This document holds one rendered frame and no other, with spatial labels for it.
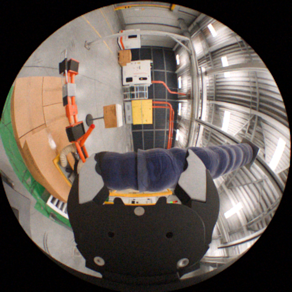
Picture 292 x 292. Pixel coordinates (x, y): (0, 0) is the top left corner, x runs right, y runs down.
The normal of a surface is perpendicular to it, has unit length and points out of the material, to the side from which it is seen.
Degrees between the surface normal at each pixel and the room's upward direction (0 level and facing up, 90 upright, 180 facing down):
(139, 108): 90
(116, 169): 76
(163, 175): 99
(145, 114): 90
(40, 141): 7
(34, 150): 7
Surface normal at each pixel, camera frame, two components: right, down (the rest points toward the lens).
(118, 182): 0.27, 0.25
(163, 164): -0.12, -0.37
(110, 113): 0.02, 0.36
